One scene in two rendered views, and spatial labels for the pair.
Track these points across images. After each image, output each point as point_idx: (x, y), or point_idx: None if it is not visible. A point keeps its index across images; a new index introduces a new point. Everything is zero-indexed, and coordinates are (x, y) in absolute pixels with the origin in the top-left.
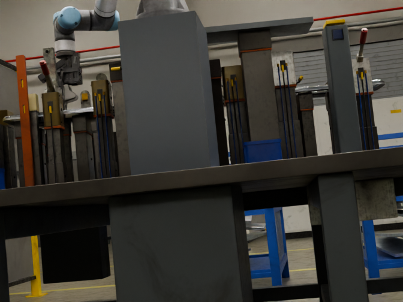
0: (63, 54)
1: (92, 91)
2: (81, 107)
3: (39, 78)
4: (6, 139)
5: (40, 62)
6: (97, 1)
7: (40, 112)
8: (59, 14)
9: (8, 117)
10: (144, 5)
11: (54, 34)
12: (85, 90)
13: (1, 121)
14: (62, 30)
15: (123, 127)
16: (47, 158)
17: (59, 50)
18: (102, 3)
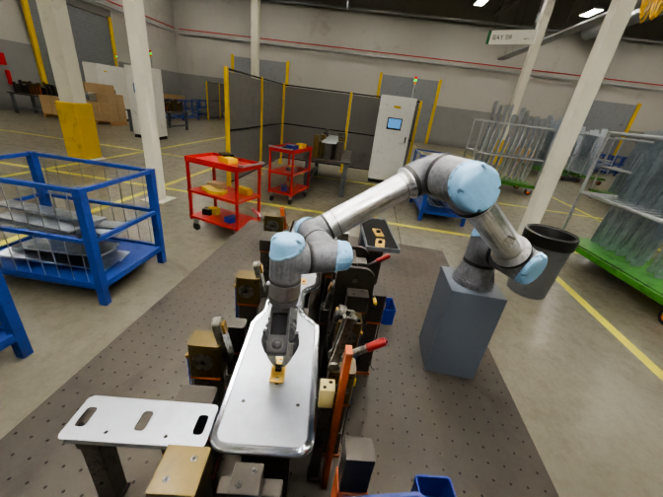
0: (298, 301)
1: (359, 332)
2: (225, 343)
3: (286, 354)
4: (210, 488)
5: (386, 343)
6: (349, 226)
7: (315, 394)
8: (340, 256)
9: (314, 442)
10: (493, 278)
11: (288, 276)
12: (221, 318)
13: (208, 474)
14: (320, 272)
15: None
16: (107, 454)
17: (297, 298)
18: (352, 228)
